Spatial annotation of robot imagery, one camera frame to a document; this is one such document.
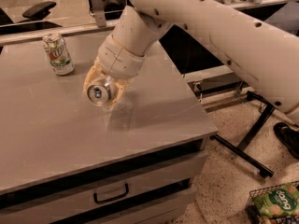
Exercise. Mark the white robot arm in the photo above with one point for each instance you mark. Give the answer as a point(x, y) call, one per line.
point(264, 56)

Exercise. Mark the black office chair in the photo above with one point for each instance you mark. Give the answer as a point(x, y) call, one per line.
point(20, 16)

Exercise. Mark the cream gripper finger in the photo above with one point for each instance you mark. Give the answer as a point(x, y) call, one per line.
point(117, 88)
point(95, 72)

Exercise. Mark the green white 7up can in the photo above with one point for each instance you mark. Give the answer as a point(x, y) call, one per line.
point(58, 55)

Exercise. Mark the grey drawer with black handle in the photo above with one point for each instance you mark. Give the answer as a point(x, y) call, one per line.
point(149, 195)

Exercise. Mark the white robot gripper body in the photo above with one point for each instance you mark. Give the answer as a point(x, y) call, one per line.
point(118, 58)

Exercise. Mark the green snack bag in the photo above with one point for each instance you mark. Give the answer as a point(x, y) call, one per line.
point(280, 202)

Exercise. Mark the black wire basket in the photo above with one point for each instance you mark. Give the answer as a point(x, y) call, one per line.
point(256, 218)

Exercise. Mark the blue silver redbull can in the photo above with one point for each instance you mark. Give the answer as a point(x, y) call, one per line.
point(101, 91)

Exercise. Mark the black metal table leg frame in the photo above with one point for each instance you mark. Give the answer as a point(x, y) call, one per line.
point(264, 172)

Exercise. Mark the black shoe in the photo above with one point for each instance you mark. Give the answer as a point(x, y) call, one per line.
point(288, 137)

